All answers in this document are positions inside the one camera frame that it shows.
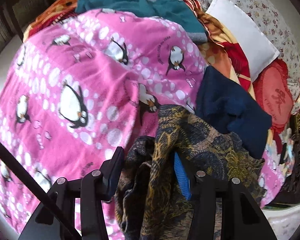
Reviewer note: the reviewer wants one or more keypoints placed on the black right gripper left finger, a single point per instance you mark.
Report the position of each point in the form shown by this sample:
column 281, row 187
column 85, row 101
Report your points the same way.
column 111, row 171

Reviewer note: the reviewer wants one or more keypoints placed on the white pillow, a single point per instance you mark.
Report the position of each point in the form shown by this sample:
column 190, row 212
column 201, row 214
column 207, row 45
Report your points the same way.
column 259, row 51

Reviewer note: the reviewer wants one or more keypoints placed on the navy blue sweater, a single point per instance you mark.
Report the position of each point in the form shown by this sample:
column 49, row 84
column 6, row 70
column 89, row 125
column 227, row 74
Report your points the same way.
column 227, row 107

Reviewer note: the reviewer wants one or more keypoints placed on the colourful clothes pile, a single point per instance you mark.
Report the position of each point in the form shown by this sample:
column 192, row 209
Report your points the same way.
column 279, row 152

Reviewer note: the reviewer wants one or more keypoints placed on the pink penguin blanket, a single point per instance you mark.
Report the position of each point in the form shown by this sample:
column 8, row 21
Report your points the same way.
column 80, row 88

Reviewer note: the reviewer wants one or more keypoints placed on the floral quilt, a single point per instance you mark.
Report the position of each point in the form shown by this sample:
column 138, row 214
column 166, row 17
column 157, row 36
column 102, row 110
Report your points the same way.
column 273, row 25

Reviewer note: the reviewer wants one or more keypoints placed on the white ornate chair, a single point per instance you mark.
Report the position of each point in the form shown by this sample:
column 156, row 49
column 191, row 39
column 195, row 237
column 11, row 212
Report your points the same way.
column 284, row 222

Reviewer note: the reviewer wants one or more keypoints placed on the dark gold patterned garment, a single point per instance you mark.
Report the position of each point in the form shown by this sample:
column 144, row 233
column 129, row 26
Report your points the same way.
column 152, row 200

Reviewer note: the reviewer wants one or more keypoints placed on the red heart pillow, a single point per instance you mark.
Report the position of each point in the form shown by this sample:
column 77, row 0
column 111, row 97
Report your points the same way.
column 273, row 95

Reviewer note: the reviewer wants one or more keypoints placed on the teal knit sweater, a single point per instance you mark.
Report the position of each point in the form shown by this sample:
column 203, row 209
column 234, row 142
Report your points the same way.
column 173, row 10

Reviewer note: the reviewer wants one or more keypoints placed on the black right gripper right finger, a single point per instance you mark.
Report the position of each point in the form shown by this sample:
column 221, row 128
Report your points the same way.
column 188, row 176

